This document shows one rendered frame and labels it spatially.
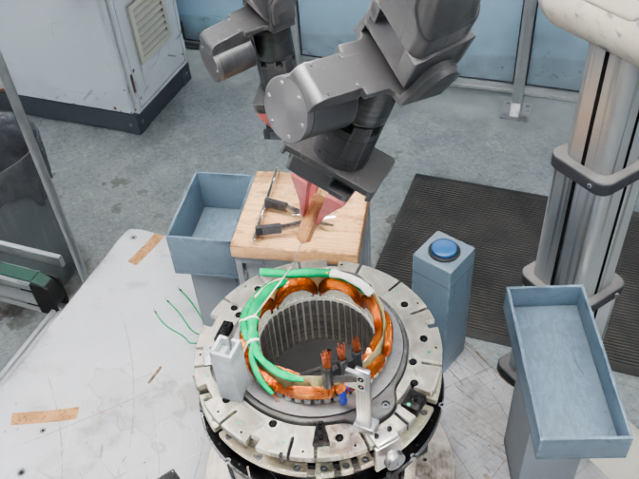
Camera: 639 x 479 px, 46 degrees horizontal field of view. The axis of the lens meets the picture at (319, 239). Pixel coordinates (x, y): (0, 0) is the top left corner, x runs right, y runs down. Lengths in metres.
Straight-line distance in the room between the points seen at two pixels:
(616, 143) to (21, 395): 1.06
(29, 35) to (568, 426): 2.83
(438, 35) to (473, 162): 2.49
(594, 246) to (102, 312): 0.91
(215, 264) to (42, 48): 2.30
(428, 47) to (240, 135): 2.71
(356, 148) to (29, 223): 1.92
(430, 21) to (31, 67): 3.04
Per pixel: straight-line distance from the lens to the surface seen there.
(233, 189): 1.33
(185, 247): 1.22
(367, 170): 0.74
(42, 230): 2.58
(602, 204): 1.15
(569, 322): 1.13
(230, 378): 0.91
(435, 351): 0.98
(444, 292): 1.19
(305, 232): 0.81
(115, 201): 3.06
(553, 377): 1.06
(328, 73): 0.62
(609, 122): 1.09
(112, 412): 1.37
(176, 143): 3.30
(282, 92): 0.63
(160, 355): 1.42
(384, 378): 0.94
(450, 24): 0.58
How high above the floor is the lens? 1.86
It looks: 43 degrees down
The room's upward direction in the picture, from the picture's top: 5 degrees counter-clockwise
